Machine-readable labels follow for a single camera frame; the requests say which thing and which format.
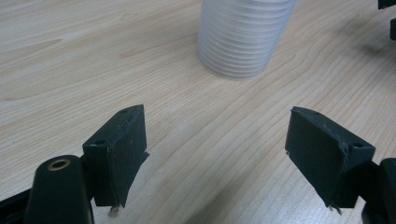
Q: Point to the stack of clear plastic cups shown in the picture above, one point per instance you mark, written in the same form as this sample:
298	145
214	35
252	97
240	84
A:
243	37

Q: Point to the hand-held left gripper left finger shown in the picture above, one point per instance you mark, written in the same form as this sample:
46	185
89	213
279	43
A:
116	155

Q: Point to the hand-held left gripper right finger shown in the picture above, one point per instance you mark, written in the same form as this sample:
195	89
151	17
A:
320	155

